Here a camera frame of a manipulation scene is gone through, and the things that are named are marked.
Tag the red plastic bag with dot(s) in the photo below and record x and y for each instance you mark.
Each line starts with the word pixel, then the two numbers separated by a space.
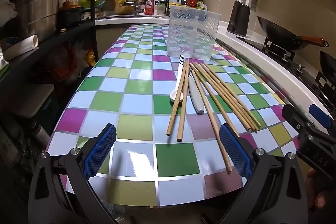
pixel 65 64

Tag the wooden cutting board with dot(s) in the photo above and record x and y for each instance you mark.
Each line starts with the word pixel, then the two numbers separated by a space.
pixel 120 7

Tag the white board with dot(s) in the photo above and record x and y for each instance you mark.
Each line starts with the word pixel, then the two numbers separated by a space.
pixel 31 100

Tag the black gas stove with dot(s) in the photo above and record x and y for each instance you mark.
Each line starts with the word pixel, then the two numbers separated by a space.
pixel 302 69

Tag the black metal shelving rack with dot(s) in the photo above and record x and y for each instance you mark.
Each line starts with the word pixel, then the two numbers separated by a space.
pixel 78 27

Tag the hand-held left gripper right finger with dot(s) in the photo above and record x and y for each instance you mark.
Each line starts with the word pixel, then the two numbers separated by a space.
pixel 236 150

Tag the person's right hand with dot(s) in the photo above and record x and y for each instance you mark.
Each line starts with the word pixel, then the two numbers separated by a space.
pixel 321 197

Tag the colourful checkered table cover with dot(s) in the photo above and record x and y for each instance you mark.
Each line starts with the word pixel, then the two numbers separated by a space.
pixel 131 98

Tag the clear plastic utensil basket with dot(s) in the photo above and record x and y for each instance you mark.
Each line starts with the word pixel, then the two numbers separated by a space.
pixel 183 37

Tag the black pot with orange lid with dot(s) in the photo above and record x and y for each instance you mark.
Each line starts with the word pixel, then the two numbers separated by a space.
pixel 69 16

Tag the black electric kettle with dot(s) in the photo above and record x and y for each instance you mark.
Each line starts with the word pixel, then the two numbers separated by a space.
pixel 239 19

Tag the yellow toy figure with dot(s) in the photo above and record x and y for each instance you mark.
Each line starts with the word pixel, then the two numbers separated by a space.
pixel 91 58

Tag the white ceramic spoon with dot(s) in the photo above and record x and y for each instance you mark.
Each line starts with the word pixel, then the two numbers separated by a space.
pixel 175 94

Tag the dark bottle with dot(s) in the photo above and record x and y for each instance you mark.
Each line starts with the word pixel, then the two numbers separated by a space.
pixel 39 133

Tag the green plastic bowls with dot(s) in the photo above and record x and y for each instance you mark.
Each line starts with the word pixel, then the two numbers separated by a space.
pixel 93 3

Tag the red dish soap bottle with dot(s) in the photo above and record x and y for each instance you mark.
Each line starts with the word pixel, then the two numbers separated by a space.
pixel 149 5

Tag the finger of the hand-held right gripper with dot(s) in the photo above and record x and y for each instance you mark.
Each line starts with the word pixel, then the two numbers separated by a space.
pixel 321 115
pixel 292 115

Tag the white paper roll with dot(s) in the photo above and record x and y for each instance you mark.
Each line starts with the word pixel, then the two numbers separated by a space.
pixel 22 47

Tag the pale grey knife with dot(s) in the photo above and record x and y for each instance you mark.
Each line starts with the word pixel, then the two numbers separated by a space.
pixel 197 98

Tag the pile of wooden chopsticks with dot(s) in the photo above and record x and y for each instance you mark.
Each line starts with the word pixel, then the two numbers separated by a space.
pixel 199 98

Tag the chrome sink faucet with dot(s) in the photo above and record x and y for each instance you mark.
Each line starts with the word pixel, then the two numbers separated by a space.
pixel 136 1

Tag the steel kitchen sink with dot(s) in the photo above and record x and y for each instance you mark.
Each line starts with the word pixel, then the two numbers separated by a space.
pixel 115 15

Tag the large steel stockpot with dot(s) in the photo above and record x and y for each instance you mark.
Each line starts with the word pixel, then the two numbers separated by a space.
pixel 36 11

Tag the yellow cooking oil bottle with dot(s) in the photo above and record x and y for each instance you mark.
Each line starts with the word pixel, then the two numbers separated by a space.
pixel 175 0

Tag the glass jar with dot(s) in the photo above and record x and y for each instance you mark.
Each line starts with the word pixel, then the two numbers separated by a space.
pixel 160 8

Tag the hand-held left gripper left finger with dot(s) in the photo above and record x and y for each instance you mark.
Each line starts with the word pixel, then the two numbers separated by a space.
pixel 101 150

